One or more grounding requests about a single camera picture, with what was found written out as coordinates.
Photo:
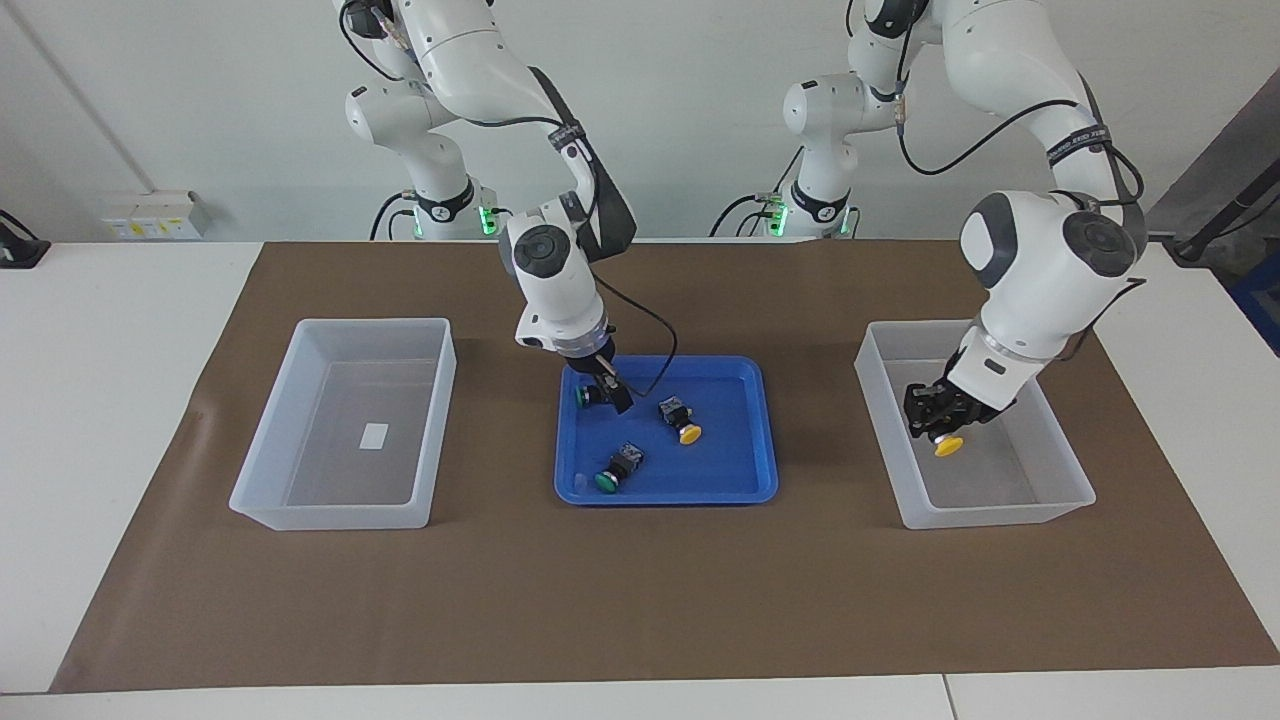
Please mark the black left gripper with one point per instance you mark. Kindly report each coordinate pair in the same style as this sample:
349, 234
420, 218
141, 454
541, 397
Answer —
960, 402

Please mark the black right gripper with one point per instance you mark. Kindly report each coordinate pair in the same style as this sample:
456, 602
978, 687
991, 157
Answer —
590, 358

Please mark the green push button switch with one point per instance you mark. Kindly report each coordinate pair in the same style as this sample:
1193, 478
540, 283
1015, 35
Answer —
586, 399
620, 468

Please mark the yellow push button switch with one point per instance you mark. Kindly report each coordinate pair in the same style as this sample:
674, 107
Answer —
949, 446
680, 420

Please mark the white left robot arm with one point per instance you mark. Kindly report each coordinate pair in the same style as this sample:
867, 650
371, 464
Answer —
1040, 250

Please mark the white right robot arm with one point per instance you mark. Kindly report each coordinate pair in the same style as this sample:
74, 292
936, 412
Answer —
470, 60

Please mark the translucent white plastic box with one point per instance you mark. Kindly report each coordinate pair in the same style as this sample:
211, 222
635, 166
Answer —
1050, 480
300, 490

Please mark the blue plastic tray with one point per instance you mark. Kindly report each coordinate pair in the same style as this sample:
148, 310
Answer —
720, 470

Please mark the brown table mat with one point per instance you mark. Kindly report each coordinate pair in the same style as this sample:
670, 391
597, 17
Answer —
640, 600

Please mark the white label sticker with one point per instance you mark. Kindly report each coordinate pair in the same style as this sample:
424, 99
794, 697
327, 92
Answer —
373, 435

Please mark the blue crate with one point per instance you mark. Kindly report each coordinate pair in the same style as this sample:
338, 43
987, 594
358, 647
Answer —
1262, 300

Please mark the black metal stand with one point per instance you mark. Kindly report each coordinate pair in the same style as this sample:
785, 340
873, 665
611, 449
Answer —
1225, 215

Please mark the black desk object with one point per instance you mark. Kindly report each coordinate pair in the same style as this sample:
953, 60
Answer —
20, 248

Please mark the white wall socket box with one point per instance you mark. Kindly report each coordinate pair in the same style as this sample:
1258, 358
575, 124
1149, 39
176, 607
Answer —
155, 215

